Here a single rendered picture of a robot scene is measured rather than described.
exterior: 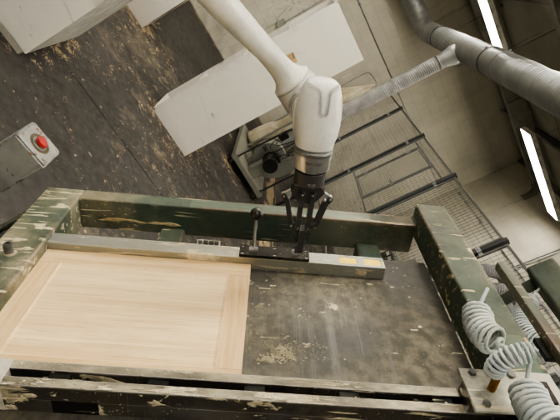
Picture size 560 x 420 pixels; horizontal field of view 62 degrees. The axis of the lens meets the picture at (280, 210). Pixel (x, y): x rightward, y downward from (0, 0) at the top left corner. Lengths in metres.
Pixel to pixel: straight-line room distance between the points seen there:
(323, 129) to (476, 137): 9.24
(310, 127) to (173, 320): 0.55
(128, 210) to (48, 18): 2.11
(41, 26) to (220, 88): 1.88
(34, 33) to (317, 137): 2.74
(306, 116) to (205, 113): 3.88
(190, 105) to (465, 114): 6.37
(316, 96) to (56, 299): 0.78
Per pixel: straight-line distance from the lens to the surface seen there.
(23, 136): 1.56
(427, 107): 9.72
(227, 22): 1.02
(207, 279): 1.29
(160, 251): 1.36
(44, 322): 1.22
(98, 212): 1.63
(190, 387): 0.96
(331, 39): 4.69
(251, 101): 4.79
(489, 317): 1.05
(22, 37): 3.61
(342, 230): 1.58
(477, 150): 10.34
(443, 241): 1.47
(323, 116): 1.03
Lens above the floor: 1.81
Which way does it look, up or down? 14 degrees down
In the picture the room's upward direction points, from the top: 64 degrees clockwise
